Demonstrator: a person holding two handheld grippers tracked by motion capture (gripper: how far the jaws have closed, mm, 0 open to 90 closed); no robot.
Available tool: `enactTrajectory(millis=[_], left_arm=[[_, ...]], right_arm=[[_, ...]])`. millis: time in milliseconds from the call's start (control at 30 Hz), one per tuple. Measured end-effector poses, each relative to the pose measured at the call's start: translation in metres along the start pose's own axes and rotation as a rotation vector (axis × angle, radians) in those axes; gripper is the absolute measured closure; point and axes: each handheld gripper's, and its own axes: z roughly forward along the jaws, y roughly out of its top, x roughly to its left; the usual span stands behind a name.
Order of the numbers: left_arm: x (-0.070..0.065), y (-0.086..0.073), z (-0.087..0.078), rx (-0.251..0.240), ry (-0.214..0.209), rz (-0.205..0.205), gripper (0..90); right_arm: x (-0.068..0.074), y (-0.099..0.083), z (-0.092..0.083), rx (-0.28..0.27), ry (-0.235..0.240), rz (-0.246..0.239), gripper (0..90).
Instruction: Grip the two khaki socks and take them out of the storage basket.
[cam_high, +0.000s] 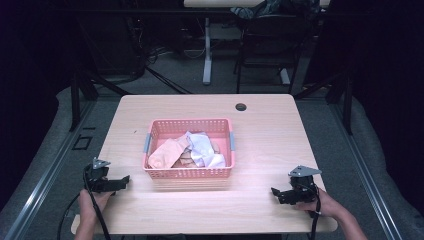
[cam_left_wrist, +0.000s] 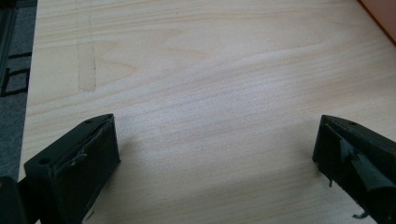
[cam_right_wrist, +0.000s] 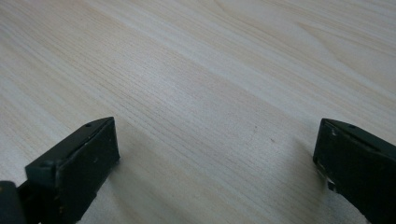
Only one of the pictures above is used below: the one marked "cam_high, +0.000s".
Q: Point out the tan cloth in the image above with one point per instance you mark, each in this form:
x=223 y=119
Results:
x=186 y=160

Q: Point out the pink plastic basket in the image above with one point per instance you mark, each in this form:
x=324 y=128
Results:
x=190 y=126

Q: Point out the grey cloth on chair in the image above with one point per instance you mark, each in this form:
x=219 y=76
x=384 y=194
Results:
x=248 y=10

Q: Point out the white desk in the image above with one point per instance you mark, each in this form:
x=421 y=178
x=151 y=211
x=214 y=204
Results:
x=207 y=50

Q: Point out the peach cloth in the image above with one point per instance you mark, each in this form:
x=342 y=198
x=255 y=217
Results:
x=166 y=154

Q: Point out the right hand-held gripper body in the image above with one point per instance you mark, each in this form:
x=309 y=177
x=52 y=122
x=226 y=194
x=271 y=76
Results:
x=302 y=186

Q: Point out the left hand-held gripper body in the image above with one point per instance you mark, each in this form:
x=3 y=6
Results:
x=98 y=175

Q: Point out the black metal stand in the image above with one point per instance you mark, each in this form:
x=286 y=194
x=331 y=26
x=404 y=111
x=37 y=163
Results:
x=83 y=86
x=340 y=90

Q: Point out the person's left hand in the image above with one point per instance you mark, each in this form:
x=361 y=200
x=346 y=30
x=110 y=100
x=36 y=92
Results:
x=89 y=203

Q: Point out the aluminium rail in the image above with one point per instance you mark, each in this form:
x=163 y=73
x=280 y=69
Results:
x=50 y=170
x=366 y=173

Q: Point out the white cloth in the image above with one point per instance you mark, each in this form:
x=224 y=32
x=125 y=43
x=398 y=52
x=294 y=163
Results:
x=203 y=150

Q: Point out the black chair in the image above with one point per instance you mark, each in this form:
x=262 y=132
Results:
x=266 y=40

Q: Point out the person's right hand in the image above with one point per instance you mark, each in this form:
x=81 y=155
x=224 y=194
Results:
x=325 y=204

